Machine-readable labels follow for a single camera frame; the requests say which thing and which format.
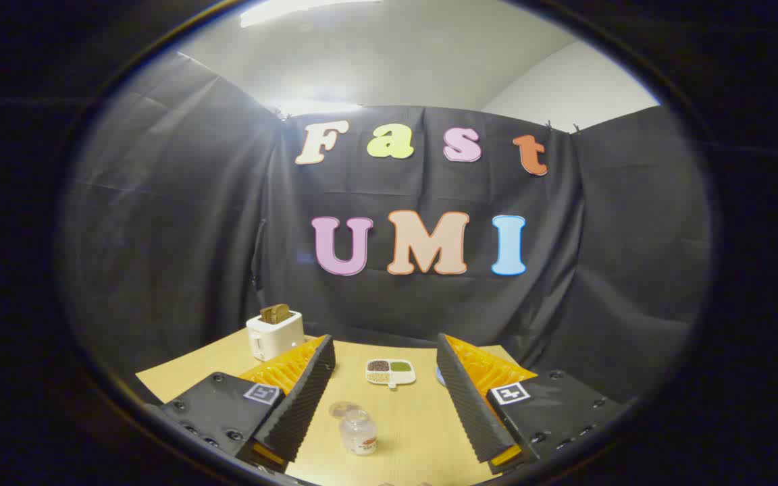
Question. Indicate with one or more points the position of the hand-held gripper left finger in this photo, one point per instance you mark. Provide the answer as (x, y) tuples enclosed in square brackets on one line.
[(304, 405)]

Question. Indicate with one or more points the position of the light blue plate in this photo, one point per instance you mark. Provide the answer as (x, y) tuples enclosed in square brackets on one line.
[(439, 376)]

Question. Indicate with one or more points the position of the ceiling light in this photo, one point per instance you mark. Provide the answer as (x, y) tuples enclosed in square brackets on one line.
[(294, 10)]

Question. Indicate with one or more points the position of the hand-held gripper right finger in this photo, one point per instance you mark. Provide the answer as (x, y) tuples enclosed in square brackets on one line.
[(470, 405)]

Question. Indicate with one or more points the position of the round wooden coaster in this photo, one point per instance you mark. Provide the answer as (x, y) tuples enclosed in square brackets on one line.
[(339, 408)]

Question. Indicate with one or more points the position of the wooden table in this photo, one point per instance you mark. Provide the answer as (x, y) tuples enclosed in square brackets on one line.
[(409, 432)]

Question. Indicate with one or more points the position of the white divided bean dish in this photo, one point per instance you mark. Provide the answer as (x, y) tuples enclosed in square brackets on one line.
[(390, 372)]

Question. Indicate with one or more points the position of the brown toast slice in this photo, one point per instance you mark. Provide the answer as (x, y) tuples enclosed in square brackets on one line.
[(274, 313)]

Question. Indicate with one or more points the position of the white toaster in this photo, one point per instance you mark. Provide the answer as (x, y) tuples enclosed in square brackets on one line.
[(274, 337)]

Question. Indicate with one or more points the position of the clear plastic juice bottle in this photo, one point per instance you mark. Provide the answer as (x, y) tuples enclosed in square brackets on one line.
[(358, 435)]

